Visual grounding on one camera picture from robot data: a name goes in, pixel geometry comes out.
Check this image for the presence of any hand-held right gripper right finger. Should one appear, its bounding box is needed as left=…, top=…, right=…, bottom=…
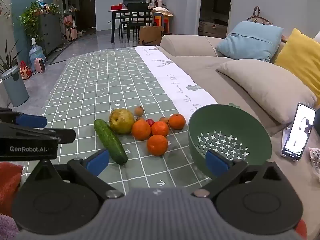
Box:
left=191, top=150, right=295, bottom=198

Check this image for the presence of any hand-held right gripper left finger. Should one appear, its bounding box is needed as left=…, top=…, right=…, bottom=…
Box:
left=21, top=149, right=125, bottom=200

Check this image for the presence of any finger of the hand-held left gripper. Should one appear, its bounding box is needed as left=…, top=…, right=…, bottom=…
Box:
left=0, top=107, right=48, bottom=128
left=0, top=121, right=76, bottom=145

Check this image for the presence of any green cucumber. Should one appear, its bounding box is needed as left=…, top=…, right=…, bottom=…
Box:
left=94, top=119, right=128, bottom=165

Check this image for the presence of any green colander bowl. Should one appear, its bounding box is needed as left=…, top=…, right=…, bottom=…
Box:
left=188, top=104, right=272, bottom=180

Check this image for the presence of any yellow green pear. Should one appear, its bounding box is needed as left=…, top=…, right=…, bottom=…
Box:
left=109, top=108, right=135, bottom=134

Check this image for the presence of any orange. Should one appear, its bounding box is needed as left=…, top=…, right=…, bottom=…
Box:
left=132, top=120, right=151, bottom=141
left=169, top=113, right=186, bottom=130
left=151, top=121, right=170, bottom=137
left=147, top=135, right=168, bottom=156

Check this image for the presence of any grey trash bin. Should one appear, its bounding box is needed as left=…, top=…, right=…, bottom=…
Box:
left=1, top=66, right=30, bottom=107

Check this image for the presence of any red cloth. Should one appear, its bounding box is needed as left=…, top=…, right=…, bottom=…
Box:
left=0, top=162, right=23, bottom=217

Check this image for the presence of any pink heater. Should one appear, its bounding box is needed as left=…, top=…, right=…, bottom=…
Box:
left=34, top=58, right=46, bottom=72

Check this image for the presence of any green checked tablecloth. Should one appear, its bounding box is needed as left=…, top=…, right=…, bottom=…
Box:
left=24, top=45, right=220, bottom=189

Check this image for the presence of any spiky leaf plant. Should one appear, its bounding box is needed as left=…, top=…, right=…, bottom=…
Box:
left=0, top=40, right=22, bottom=75

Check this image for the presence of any blue water bottle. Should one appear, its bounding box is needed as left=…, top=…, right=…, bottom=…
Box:
left=29, top=38, right=46, bottom=72

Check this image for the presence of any purple fleece cloth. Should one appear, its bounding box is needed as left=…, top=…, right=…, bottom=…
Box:
left=0, top=214, right=19, bottom=240

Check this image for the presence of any smartphone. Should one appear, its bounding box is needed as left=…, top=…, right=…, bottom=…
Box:
left=281, top=103, right=317, bottom=157

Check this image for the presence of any grey cabinet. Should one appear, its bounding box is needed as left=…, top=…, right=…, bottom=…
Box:
left=37, top=12, right=63, bottom=55

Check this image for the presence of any beige pillow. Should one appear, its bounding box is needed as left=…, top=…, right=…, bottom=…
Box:
left=216, top=59, right=318, bottom=124

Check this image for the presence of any pink suitcase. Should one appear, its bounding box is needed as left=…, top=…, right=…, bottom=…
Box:
left=65, top=26, right=77, bottom=42

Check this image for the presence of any beige sofa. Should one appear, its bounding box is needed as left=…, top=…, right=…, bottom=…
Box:
left=159, top=30, right=320, bottom=193

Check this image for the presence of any clear plastic bag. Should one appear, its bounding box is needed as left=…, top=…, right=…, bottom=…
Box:
left=309, top=147, right=320, bottom=180

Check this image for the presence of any leafy potted plant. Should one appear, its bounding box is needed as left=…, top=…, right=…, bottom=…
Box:
left=20, top=1, right=42, bottom=42

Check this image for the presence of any blue pillow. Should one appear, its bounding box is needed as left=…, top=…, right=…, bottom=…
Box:
left=215, top=21, right=284, bottom=62

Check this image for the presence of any brown paper bag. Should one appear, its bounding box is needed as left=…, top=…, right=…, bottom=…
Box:
left=139, top=26, right=165, bottom=47

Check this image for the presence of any yellow pillow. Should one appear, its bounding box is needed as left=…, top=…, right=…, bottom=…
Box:
left=274, top=28, right=320, bottom=93

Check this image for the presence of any black dining chair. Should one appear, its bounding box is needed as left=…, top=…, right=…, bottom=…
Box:
left=127, top=3, right=150, bottom=43

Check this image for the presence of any brown handbag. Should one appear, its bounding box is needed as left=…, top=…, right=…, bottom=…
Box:
left=246, top=6, right=273, bottom=26

